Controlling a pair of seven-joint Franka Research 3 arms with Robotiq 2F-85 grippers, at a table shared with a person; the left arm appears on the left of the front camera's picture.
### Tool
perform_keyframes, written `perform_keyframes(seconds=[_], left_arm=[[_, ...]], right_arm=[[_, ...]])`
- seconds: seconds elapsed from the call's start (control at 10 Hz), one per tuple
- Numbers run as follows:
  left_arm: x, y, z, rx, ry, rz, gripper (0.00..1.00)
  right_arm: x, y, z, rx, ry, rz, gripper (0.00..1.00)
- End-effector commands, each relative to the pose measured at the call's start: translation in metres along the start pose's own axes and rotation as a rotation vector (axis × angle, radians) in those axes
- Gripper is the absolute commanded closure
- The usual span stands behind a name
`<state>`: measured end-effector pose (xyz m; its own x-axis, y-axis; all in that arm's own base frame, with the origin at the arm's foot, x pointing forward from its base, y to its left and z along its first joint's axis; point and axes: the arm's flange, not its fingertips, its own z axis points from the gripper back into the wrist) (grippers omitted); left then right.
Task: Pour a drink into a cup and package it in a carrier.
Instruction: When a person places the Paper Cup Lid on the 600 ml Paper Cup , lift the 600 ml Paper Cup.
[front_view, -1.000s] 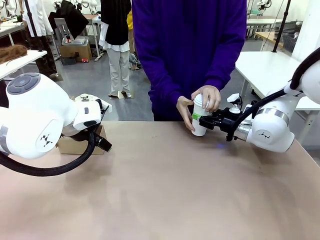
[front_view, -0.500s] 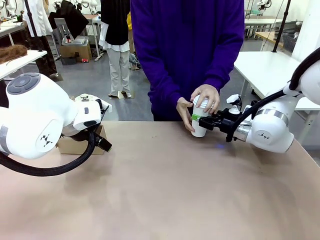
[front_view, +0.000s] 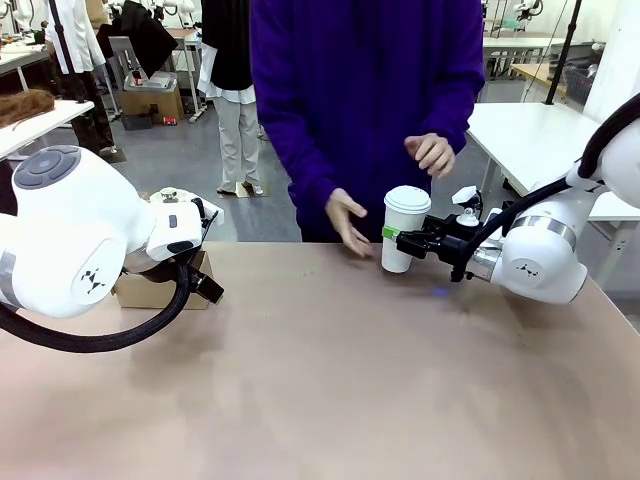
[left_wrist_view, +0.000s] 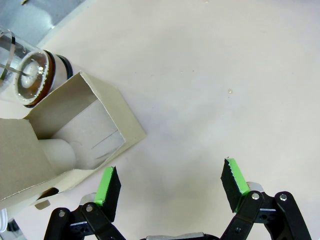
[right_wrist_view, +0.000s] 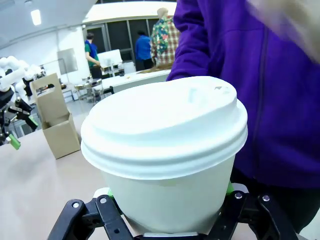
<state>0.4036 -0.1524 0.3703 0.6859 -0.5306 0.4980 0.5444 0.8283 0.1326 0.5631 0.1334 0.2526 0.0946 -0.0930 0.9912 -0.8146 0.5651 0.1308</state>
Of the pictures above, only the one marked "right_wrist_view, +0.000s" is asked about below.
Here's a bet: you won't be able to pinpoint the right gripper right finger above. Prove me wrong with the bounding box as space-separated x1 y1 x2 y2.
209 182 301 240

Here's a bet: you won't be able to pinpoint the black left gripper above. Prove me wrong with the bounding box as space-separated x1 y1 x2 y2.
0 88 39 151

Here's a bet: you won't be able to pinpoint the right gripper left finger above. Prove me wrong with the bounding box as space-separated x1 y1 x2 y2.
46 188 135 240

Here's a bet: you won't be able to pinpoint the white paper cup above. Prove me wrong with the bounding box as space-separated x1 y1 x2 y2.
101 152 236 235

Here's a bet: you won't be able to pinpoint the white plastic cup lid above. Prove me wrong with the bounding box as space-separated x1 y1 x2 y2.
80 75 249 181

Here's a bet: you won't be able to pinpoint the person's right forearm purple sleeve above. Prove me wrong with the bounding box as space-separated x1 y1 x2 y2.
166 44 216 82

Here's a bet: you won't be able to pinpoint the brown cardboard cup carrier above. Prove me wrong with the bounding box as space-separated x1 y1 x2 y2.
29 72 82 160

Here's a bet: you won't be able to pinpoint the person's black trousers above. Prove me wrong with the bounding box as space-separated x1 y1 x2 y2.
229 168 320 235

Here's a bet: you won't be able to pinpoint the round metal stool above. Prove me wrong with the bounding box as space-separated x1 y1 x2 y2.
74 77 104 104

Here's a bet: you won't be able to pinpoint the bystander in green vest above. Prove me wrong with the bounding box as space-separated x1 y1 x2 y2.
84 32 103 80

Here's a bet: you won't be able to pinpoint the rectangular ceiling light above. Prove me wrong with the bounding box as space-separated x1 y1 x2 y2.
30 9 42 26

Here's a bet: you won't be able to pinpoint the white box on counter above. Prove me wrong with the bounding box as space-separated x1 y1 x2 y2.
96 48 124 66

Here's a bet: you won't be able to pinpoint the purple hoodie torso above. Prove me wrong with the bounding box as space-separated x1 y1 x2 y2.
166 0 320 190

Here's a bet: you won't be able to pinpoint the long white counter table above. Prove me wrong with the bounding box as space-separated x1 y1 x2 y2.
101 69 173 94

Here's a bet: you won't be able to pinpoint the bystander in blue top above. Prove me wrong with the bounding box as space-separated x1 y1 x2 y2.
134 30 154 72

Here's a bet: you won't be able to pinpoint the mannequin in patterned shirt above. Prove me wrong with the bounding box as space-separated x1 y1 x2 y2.
149 7 181 69

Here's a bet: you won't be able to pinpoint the grey wall board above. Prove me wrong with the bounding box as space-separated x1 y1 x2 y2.
56 47 79 75

